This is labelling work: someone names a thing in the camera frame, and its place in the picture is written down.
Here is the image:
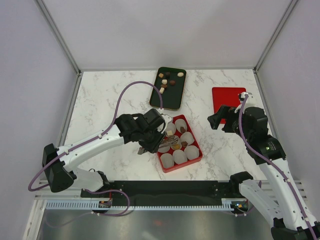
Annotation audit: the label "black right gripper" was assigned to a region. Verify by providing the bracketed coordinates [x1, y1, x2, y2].
[207, 104, 252, 142]

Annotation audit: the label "metal tongs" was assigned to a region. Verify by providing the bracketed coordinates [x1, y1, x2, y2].
[137, 135, 179, 155]

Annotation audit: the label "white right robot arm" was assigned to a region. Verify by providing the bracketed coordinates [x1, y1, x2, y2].
[207, 105, 320, 240]

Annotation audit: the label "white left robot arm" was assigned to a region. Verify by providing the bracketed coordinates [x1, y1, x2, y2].
[42, 109, 173, 197]

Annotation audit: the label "red chocolate box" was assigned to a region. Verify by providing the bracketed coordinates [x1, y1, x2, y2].
[157, 114, 203, 173]

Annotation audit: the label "white round chocolate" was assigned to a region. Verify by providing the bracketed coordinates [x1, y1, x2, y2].
[161, 79, 168, 85]

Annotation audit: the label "white paper cup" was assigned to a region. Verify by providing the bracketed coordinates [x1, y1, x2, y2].
[170, 136, 182, 151]
[172, 149, 188, 165]
[180, 131, 195, 147]
[165, 122, 177, 137]
[160, 153, 175, 169]
[184, 145, 200, 160]
[174, 118, 188, 134]
[158, 146, 171, 153]

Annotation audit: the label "red box lid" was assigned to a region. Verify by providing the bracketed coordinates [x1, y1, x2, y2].
[212, 87, 247, 113]

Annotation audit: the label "dark green tray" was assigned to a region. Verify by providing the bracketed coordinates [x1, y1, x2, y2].
[154, 66, 187, 111]

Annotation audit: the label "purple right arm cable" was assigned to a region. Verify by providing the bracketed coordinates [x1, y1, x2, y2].
[238, 94, 317, 240]

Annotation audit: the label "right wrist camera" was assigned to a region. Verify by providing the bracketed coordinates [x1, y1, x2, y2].
[237, 92, 256, 109]

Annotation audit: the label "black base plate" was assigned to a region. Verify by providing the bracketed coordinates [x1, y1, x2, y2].
[80, 179, 248, 207]

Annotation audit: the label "white slotted cable duct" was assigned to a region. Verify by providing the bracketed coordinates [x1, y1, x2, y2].
[45, 200, 234, 212]

